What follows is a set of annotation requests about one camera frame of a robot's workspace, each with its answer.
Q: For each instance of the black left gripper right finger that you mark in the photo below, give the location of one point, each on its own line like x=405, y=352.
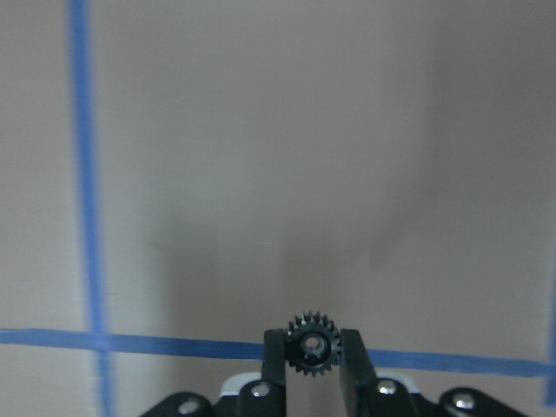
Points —
x=364, y=392

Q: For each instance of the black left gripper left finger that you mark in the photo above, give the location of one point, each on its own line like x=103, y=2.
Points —
x=267, y=395

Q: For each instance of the black bearing gear silver hub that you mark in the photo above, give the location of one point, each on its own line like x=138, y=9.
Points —
x=312, y=344

